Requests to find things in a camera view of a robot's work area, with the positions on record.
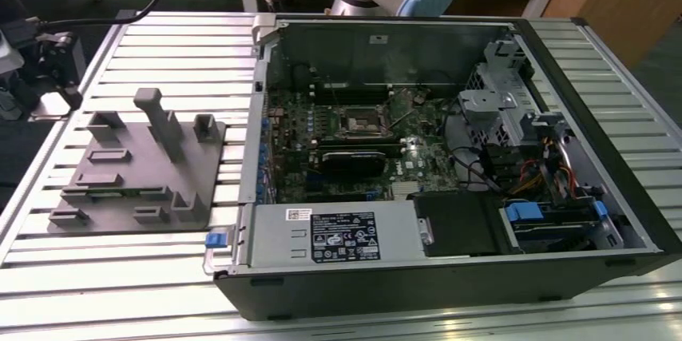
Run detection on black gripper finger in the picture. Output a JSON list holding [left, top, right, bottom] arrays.
[[58, 85, 84, 113]]

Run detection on hard disk in blue carrier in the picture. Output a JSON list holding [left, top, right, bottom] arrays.
[[499, 201, 600, 254]]

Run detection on black PC case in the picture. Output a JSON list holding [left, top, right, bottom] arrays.
[[212, 13, 682, 322]]

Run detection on metal drive cage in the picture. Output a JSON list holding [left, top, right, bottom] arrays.
[[458, 39, 539, 146]]

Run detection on CPU socket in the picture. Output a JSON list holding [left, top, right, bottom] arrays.
[[337, 105, 399, 137]]

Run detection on blue case release latch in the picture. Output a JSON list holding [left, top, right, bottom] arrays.
[[204, 227, 235, 248]]

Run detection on grey plastic drive latch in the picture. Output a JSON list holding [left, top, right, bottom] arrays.
[[516, 111, 575, 149]]

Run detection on grey case corner bracket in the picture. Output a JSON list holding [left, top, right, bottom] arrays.
[[251, 14, 283, 47]]

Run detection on red wire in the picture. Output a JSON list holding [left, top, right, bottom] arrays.
[[510, 159, 547, 194]]

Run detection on black RAM slot row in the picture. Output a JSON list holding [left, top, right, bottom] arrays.
[[308, 80, 393, 105], [316, 136, 404, 157]]

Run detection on small silver heatsink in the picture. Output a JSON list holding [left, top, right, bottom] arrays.
[[391, 180, 421, 198]]

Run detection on grey parts rack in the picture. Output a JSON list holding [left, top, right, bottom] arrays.
[[45, 87, 229, 235]]

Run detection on black graphics card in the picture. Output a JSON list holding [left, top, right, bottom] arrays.
[[317, 150, 385, 179]]

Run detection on orange yellow wire bundle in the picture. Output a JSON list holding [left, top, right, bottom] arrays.
[[540, 136, 582, 200]]

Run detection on silver power supply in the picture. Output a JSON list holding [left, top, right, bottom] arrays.
[[228, 201, 431, 274]]

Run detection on black plastic shroud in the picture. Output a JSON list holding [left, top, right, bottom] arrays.
[[412, 192, 520, 258]]

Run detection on green motherboard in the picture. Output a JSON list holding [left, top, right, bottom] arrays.
[[263, 85, 464, 204]]

